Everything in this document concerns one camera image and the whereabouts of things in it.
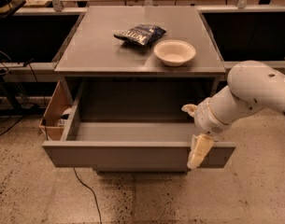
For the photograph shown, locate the white bowl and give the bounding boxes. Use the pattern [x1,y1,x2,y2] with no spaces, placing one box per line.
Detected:
[154,40,196,67]

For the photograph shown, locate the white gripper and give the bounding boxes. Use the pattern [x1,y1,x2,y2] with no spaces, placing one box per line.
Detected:
[181,98,230,169]

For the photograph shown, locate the grey top drawer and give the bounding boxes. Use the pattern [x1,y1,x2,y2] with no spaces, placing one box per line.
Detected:
[42,79,237,169]

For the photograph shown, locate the black floor cable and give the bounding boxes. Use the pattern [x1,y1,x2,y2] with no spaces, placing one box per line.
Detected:
[42,118,103,224]

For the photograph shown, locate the grey drawer cabinet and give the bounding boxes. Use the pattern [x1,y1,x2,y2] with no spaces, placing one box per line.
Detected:
[53,5,228,173]

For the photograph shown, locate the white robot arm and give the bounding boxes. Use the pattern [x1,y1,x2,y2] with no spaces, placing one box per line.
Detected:
[181,61,285,169]

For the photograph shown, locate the dark blue chip bag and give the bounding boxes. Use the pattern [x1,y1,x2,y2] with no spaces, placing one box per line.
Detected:
[114,24,166,46]

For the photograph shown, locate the wooden box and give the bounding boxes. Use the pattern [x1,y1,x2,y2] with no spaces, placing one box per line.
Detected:
[39,81,71,141]

